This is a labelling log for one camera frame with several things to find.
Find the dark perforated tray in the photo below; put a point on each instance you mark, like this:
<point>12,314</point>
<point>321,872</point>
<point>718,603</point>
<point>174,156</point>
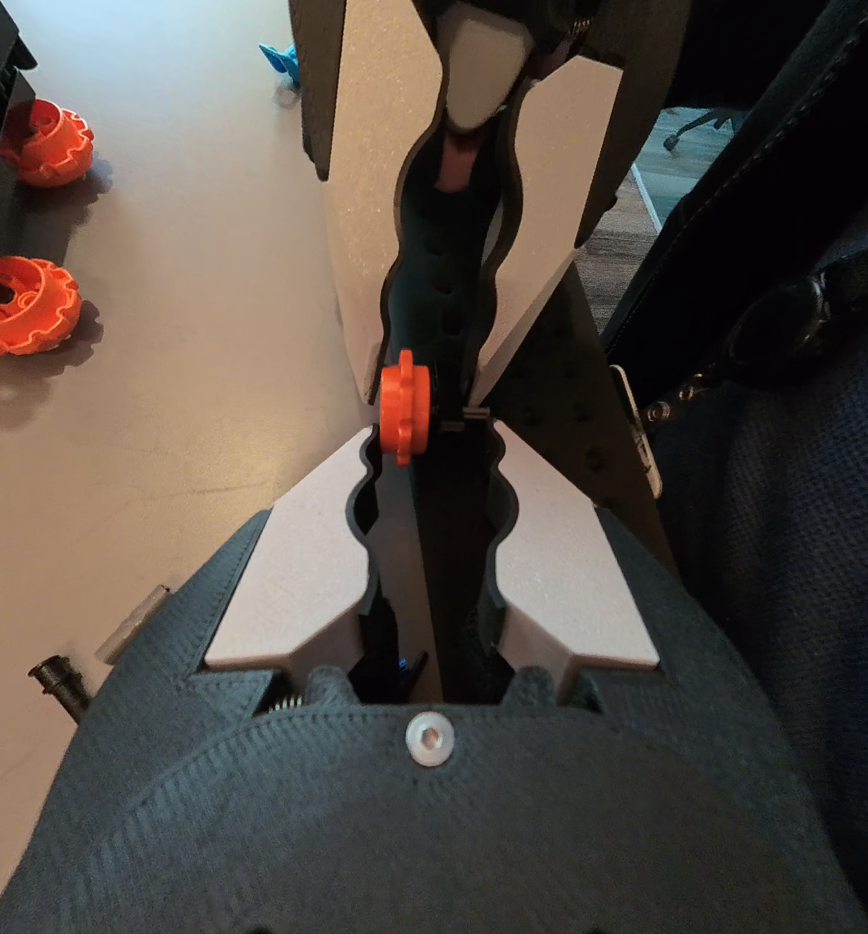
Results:
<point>587,409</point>

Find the black pin connector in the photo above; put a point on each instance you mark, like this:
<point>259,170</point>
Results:
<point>62,683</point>

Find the building kit robot model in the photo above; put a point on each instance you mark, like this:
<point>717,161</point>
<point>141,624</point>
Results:
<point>26,314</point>

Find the person's blue sweater torso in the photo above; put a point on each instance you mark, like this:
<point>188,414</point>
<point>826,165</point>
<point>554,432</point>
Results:
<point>799,613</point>

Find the blue plastic pin tool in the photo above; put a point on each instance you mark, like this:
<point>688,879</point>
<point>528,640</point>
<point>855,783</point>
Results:
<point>281,59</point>

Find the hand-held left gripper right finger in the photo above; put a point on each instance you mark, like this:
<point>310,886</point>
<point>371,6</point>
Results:
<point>580,584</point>

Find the small orange gear wheel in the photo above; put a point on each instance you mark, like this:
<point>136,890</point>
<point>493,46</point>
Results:
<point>402,409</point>

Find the black office chair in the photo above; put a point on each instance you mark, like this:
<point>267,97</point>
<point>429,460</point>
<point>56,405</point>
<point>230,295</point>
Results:
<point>704,124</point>

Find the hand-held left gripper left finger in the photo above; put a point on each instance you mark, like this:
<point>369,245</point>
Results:
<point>288,584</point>

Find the black perforated beam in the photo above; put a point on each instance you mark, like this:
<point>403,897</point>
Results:
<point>434,278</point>

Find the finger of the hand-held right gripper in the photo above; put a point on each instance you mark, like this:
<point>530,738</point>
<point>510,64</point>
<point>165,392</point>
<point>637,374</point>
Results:
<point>376,117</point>
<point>558,161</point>

